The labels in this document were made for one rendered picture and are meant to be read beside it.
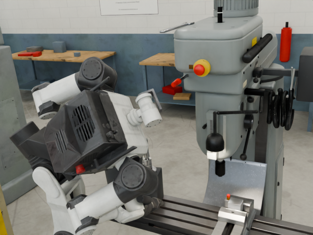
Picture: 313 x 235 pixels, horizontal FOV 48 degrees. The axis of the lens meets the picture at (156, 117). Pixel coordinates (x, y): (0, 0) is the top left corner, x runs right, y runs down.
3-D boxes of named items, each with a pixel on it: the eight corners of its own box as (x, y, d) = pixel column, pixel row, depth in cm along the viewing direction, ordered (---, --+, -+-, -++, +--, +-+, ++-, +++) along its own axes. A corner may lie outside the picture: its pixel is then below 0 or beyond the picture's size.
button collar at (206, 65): (209, 77, 123) (208, 60, 121) (193, 76, 126) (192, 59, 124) (210, 75, 125) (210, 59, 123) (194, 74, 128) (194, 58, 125)
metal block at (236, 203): (240, 216, 164) (240, 205, 162) (227, 213, 167) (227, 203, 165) (242, 210, 169) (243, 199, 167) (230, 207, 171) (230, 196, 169)
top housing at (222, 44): (239, 77, 121) (240, 30, 115) (170, 73, 132) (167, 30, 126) (263, 50, 160) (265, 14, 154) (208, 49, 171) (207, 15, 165)
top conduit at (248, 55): (251, 63, 120) (252, 53, 119) (239, 63, 122) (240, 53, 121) (272, 41, 157) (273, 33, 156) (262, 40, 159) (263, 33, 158)
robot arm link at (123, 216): (140, 218, 150) (114, 226, 141) (132, 199, 153) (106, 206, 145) (147, 212, 146) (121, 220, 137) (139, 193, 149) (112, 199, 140)
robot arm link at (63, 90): (30, 117, 136) (80, 96, 132) (21, 87, 139) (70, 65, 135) (45, 120, 147) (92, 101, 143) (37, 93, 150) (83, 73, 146)
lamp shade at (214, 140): (206, 152, 134) (206, 137, 132) (205, 144, 141) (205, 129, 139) (225, 151, 134) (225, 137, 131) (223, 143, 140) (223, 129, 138)
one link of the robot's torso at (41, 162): (23, 169, 141) (41, 156, 136) (41, 153, 153) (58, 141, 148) (43, 193, 143) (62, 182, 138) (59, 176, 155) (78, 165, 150)
